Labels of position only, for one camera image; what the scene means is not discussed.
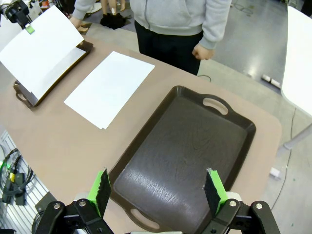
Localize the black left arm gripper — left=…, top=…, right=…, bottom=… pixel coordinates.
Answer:
left=4, top=0, right=36, bottom=35

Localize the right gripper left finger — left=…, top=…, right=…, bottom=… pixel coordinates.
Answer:
left=35, top=167, right=114, bottom=234

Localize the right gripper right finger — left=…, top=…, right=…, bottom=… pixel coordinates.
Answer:
left=199, top=168, right=281, bottom=234

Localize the white A4 paper sheet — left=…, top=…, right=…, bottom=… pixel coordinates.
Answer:
left=0, top=4, right=85, bottom=95

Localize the dark brown handled tray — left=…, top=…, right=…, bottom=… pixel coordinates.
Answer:
left=109, top=85, right=257, bottom=234
left=13, top=40, right=94, bottom=108

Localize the person's right forearm grey sleeve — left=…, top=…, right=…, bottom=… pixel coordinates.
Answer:
left=72, top=0, right=98, bottom=20

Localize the person's left forearm grey sleeve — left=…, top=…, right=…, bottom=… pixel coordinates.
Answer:
left=198, top=0, right=232, bottom=50

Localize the person's right hand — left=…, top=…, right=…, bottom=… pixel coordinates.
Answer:
left=70, top=16, right=85, bottom=29

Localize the person's left hand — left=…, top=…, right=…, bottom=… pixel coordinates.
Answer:
left=192, top=42, right=215, bottom=61

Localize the small white floor adapter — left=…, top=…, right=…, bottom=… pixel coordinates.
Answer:
left=269, top=167, right=281, bottom=180

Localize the black cloth heap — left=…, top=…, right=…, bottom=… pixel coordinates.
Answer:
left=100, top=13, right=127, bottom=30

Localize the grey slotted metal panel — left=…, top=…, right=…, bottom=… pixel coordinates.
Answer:
left=0, top=129, right=53, bottom=234

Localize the person in grey hoodie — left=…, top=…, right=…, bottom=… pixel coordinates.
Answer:
left=72, top=0, right=232, bottom=76

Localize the white office table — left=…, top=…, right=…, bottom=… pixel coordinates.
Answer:
left=281, top=6, right=312, bottom=151

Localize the dark metal bracket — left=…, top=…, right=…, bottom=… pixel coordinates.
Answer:
left=35, top=192, right=57, bottom=215

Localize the grey black cable bundle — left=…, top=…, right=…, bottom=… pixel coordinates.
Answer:
left=0, top=147, right=35, bottom=203

